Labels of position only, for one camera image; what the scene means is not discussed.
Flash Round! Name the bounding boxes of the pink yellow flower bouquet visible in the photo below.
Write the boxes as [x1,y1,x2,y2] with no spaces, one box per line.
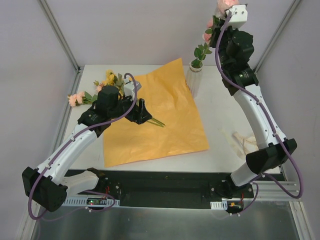
[67,70,165,130]

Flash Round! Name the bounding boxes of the right white cable duct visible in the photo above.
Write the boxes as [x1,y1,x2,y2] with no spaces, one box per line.
[210,200,228,211]

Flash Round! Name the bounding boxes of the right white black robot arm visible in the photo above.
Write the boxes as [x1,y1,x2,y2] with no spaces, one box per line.
[210,20,297,199]

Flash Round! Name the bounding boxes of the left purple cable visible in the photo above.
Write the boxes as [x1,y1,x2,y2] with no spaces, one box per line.
[27,72,138,222]

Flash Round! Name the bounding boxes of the orange wrapping paper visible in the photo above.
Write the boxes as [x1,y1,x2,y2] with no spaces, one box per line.
[103,58,209,168]

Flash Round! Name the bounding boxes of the aluminium corner post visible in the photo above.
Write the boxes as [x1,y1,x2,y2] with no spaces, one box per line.
[37,0,81,73]
[253,0,303,74]

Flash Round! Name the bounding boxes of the white cable duct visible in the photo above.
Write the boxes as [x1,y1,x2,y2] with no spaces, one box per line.
[62,196,120,208]
[210,200,228,211]

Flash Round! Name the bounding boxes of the left aluminium corner post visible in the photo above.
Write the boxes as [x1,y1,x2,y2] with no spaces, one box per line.
[37,0,81,73]

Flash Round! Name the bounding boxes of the light pink rose stem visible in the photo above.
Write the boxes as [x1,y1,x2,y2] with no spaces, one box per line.
[213,0,244,26]

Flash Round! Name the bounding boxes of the purple cable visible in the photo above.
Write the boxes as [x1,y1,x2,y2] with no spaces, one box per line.
[212,9,305,221]
[27,72,138,222]

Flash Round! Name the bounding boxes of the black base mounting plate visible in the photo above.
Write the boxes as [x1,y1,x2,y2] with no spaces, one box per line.
[76,168,261,209]

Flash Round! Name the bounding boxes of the aluminium rail frame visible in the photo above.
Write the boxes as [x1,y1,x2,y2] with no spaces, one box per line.
[249,180,301,202]

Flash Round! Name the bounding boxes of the left white cable duct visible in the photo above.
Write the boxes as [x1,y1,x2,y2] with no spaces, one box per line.
[62,196,120,208]

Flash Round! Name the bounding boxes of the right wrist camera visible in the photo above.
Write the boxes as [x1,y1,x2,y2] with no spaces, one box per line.
[225,4,248,29]

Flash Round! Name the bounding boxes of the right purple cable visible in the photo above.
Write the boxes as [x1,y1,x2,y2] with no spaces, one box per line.
[212,9,305,221]

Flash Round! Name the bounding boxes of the right aluminium corner post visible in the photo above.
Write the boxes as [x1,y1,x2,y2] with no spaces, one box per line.
[253,0,303,74]

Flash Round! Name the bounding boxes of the white ribbed ceramic vase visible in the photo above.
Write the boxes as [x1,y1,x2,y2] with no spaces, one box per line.
[186,63,203,98]

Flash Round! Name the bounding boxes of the cream ribbon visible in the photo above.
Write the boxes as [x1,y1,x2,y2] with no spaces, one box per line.
[218,128,259,160]

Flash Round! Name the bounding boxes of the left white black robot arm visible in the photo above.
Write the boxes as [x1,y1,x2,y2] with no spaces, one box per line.
[22,81,152,212]

